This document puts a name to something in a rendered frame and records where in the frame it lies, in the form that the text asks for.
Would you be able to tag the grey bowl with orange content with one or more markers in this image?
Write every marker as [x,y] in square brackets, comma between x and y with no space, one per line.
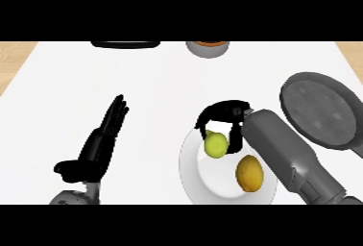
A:
[208,48]

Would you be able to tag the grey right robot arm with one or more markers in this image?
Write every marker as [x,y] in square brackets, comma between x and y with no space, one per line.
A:
[292,160]

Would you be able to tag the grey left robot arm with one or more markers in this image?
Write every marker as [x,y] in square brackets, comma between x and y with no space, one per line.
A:
[75,196]

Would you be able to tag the black flat object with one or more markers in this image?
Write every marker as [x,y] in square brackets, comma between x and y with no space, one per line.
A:
[125,44]

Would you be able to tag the white round plate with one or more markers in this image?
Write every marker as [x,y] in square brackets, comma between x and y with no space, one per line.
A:
[221,179]

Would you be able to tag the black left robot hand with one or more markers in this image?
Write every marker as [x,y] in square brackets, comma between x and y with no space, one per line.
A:
[96,150]

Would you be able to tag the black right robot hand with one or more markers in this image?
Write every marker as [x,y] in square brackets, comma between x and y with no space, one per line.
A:
[226,110]

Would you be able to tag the green pear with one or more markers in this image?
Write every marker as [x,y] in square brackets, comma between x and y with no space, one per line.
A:
[215,144]

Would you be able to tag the dark grey frying pan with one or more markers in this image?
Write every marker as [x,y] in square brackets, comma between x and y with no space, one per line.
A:
[326,112]

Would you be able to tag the yellow lemon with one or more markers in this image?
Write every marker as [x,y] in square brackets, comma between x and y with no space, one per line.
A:
[249,173]

